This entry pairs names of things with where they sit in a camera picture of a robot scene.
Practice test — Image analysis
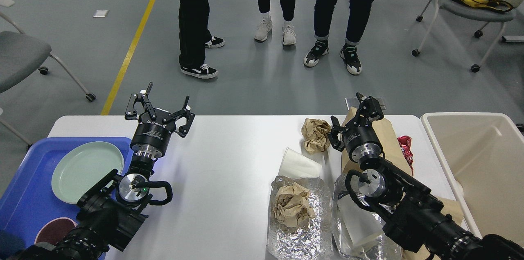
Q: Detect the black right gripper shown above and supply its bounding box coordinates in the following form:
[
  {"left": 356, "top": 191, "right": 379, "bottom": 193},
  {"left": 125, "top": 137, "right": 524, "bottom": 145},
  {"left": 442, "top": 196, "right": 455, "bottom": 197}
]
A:
[{"left": 328, "top": 93, "right": 384, "bottom": 162}]

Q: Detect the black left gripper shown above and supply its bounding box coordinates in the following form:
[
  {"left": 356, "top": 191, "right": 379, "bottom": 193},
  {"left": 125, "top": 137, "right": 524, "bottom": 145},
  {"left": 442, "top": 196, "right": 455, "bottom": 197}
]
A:
[{"left": 125, "top": 81, "right": 195, "bottom": 158}]

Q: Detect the brown paper ball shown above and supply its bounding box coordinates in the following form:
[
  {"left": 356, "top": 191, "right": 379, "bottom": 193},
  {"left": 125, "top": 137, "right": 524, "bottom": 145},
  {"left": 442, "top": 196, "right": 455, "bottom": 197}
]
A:
[{"left": 301, "top": 118, "right": 331, "bottom": 154}]

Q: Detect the brown paper bag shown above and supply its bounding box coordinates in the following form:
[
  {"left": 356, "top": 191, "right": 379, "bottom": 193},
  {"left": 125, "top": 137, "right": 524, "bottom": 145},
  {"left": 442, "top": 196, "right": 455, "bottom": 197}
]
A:
[{"left": 341, "top": 106, "right": 464, "bottom": 260}]

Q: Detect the green plate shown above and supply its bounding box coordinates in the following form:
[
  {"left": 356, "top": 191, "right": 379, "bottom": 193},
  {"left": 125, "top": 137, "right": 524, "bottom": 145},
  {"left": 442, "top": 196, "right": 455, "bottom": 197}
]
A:
[{"left": 51, "top": 141, "right": 125, "bottom": 204}]

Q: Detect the dark teal cup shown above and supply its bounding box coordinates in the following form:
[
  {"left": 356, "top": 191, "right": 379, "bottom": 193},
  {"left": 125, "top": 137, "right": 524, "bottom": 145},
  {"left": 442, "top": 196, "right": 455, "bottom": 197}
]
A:
[{"left": 0, "top": 230, "right": 25, "bottom": 260}]

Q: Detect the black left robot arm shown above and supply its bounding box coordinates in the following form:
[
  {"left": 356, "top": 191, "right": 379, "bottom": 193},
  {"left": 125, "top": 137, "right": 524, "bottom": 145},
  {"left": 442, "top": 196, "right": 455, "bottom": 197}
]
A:
[{"left": 10, "top": 83, "right": 195, "bottom": 260}]

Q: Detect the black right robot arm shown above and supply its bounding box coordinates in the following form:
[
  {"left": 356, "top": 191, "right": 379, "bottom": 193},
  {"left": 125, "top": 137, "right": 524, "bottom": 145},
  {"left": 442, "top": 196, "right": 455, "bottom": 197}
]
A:
[{"left": 329, "top": 93, "right": 524, "bottom": 260}]

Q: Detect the red foil wrapper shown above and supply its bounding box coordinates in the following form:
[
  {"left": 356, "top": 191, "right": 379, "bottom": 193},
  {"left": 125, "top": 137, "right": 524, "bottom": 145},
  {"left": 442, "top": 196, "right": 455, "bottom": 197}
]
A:
[{"left": 397, "top": 136, "right": 414, "bottom": 176}]

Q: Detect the white paper cup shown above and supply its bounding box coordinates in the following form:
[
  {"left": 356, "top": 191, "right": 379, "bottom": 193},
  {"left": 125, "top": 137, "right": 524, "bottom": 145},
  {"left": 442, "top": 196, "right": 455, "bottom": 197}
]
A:
[{"left": 278, "top": 147, "right": 322, "bottom": 179}]

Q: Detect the person in black trousers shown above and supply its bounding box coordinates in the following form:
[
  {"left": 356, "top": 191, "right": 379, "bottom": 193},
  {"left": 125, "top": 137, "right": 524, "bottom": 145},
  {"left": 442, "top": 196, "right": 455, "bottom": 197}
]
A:
[{"left": 178, "top": 0, "right": 225, "bottom": 79}]

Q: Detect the crumpled brown paper on foil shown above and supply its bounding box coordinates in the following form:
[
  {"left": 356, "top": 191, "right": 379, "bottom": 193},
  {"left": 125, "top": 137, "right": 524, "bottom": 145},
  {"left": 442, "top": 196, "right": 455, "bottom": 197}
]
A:
[{"left": 273, "top": 182, "right": 316, "bottom": 231}]

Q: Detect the aluminium foil sheet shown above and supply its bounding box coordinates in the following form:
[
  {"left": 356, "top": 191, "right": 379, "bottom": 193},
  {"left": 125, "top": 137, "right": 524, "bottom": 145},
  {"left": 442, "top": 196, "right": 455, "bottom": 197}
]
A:
[{"left": 266, "top": 176, "right": 332, "bottom": 260}]

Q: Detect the beige plastic bin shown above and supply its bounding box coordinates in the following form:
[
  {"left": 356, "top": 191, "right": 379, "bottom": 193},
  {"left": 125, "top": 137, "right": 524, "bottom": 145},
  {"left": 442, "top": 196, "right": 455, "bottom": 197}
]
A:
[{"left": 421, "top": 112, "right": 524, "bottom": 245}]

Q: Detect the person in dark jeans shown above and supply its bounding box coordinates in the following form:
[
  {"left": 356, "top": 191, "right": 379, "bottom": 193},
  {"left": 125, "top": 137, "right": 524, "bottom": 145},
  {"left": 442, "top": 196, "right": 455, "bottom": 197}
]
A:
[{"left": 303, "top": 0, "right": 387, "bottom": 75}]

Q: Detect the blue plastic tray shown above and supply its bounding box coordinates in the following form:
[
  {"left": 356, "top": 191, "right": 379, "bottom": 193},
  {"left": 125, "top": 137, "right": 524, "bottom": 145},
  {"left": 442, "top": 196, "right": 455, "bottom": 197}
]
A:
[{"left": 1, "top": 137, "right": 133, "bottom": 248}]

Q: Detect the grey chair left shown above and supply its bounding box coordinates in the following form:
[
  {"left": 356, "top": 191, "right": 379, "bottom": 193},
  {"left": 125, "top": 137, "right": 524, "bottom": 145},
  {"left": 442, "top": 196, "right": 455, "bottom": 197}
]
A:
[{"left": 0, "top": 11, "right": 96, "bottom": 146}]

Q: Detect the grey chair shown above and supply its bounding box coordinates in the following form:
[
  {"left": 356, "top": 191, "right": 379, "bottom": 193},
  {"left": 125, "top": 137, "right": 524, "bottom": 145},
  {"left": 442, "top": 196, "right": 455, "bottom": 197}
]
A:
[
  {"left": 412, "top": 0, "right": 517, "bottom": 73},
  {"left": 0, "top": 11, "right": 96, "bottom": 146}
]

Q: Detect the grey chair right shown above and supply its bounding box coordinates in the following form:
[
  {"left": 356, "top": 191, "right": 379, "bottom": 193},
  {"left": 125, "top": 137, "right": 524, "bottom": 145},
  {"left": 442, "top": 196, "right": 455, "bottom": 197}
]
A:
[{"left": 412, "top": 0, "right": 517, "bottom": 73}]

